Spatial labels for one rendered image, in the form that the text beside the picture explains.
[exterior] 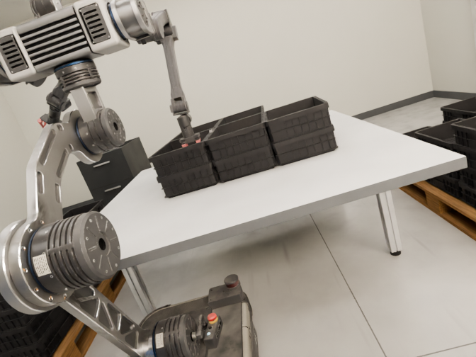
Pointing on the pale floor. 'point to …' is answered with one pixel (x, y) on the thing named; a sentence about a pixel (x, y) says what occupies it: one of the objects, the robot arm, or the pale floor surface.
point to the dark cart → (115, 170)
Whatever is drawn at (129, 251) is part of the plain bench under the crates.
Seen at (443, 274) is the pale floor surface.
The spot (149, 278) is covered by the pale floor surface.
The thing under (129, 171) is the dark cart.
